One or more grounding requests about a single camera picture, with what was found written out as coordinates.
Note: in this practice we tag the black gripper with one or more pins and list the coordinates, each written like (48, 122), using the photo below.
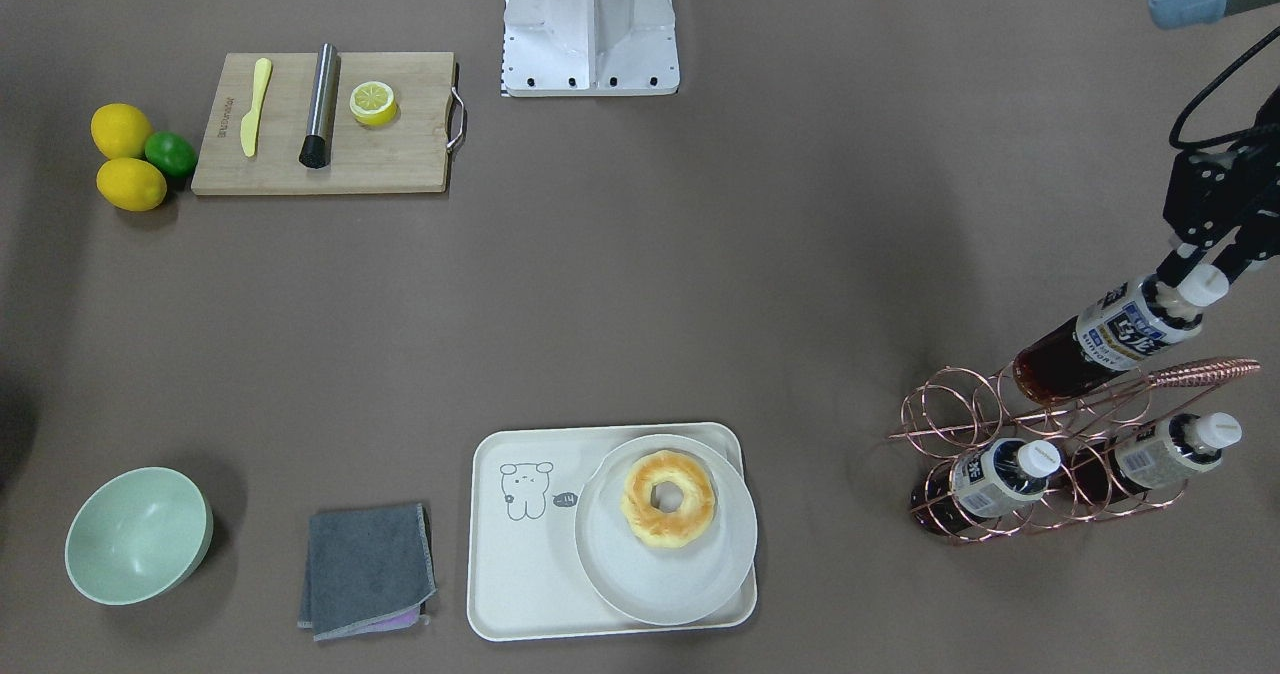
(1207, 204)

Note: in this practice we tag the tea bottle robot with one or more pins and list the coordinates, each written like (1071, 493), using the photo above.
(1129, 325)

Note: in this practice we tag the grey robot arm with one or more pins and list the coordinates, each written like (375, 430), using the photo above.
(1171, 14)

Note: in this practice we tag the tea bottle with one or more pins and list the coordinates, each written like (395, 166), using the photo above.
(982, 485)
(1169, 451)

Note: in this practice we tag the cream rabbit print tray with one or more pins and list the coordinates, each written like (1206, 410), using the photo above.
(525, 580)

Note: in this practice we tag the glazed donut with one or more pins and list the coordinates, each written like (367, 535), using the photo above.
(654, 526)

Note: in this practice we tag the white round plate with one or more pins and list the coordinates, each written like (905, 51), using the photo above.
(665, 586)

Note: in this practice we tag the bamboo cutting board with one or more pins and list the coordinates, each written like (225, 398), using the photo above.
(410, 155)

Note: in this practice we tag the half lemon slice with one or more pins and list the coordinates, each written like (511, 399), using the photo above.
(373, 103)

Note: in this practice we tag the steel muddler black tip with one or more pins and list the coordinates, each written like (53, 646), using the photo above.
(316, 148)

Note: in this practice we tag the grey folded cloth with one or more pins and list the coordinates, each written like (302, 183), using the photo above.
(366, 571)

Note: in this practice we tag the yellow plastic knife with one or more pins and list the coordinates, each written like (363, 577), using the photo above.
(250, 122)

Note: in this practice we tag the green lime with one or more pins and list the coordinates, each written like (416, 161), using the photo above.
(171, 154)

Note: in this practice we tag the yellow lemon lower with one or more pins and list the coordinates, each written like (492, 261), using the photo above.
(132, 184)

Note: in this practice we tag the yellow lemon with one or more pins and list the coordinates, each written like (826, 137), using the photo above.
(120, 130)
(132, 184)

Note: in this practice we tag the yellow lemon upper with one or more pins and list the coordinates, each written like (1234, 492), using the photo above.
(120, 130)

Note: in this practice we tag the mint green bowl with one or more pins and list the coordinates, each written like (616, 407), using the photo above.
(138, 536)

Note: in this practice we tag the copper wire bottle rack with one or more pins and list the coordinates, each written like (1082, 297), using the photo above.
(958, 411)

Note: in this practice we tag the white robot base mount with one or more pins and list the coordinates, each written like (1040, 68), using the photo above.
(589, 48)

